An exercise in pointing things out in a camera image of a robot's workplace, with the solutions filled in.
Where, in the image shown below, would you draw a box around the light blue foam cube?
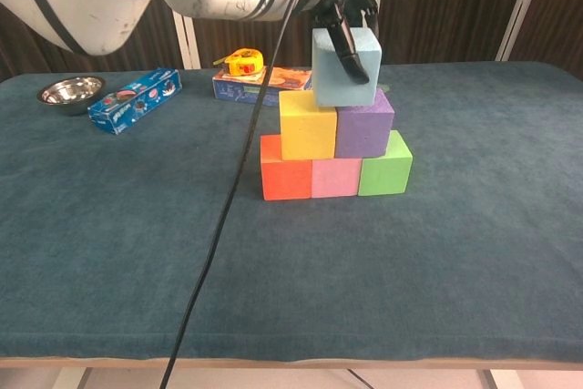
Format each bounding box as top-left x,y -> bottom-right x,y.
311,26 -> 383,109

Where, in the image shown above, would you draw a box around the yellow tape measure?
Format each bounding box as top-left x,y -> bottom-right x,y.
213,47 -> 266,78

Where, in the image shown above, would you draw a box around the blue orange biscuit box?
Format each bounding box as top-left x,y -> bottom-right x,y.
211,65 -> 315,108

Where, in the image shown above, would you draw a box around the purple foam cube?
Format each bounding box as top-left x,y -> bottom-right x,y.
334,87 -> 395,159

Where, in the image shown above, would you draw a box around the yellow foam cube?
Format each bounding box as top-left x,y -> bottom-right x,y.
278,89 -> 339,161

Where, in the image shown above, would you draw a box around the pink foam cube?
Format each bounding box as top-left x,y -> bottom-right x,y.
311,157 -> 363,200

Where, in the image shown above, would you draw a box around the green foam cube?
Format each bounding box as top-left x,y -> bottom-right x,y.
357,129 -> 414,198

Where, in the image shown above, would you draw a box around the orange-red foam cube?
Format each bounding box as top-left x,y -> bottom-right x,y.
260,134 -> 314,201

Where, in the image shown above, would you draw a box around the blue Oreo cookie box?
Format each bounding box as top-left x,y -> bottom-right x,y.
87,67 -> 183,136

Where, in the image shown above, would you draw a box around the dark teal tablecloth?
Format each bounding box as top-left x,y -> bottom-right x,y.
0,60 -> 583,363

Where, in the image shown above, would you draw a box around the stainless steel bowl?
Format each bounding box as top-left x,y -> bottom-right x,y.
36,75 -> 107,117

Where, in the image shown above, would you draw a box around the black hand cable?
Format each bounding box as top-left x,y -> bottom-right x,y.
159,0 -> 313,389

